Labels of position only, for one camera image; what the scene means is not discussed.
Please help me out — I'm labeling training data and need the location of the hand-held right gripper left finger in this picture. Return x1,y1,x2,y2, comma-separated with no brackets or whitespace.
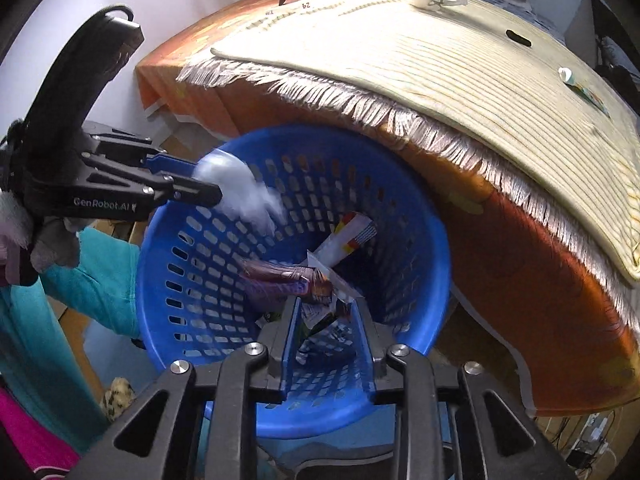
67,296,303,480

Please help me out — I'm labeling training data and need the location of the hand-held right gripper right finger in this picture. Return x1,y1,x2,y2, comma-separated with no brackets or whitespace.
350,296,576,480

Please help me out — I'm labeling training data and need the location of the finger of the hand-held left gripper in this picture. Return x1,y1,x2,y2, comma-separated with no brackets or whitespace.
145,175,223,207
142,154,203,176

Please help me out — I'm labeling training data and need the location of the white tissue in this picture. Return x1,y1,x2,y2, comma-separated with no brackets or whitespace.
192,152,286,233

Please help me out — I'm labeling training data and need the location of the dark purple candy wrapper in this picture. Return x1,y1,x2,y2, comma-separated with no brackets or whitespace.
239,257,333,306

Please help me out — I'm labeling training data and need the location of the colourful patterned white wrapper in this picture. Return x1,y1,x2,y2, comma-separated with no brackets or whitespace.
306,211,378,281

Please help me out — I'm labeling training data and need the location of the blue plastic basket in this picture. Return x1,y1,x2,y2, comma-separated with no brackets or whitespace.
135,126,453,441

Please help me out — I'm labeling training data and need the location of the person's left hand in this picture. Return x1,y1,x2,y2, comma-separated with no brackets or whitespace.
30,217,83,273

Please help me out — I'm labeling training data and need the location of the orange floral blanket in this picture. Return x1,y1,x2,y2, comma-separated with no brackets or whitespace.
135,0,640,418

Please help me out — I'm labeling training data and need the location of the teal cloth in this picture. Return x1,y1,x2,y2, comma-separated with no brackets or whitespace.
0,225,146,456

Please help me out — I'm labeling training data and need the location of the fluffy spotted slipper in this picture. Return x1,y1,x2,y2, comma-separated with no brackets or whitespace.
100,376,137,421

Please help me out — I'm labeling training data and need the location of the white power strip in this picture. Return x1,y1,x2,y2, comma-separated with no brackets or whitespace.
545,410,621,471

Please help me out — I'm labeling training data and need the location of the yellow striped fringed cloth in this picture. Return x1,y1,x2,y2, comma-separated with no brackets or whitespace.
176,0,640,331

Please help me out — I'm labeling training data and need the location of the pink cloth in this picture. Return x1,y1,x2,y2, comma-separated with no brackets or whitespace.
0,385,81,480

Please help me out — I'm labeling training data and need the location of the small colourful tube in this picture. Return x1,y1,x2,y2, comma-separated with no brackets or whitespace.
557,66,611,118

